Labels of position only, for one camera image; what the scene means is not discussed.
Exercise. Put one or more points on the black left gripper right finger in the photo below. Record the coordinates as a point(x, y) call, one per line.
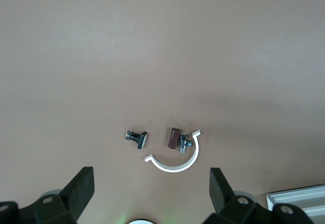
point(223, 196)

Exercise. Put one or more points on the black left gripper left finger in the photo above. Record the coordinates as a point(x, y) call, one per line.
point(76, 193)

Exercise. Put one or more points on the white drawer cabinet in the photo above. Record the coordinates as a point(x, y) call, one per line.
point(304, 198)

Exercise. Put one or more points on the black square push button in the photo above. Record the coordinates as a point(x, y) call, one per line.
point(141, 140)

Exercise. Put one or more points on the small dark brown component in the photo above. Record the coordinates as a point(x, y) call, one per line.
point(172, 139)

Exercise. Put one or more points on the brown table mat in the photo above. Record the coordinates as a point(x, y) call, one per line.
point(152, 56)

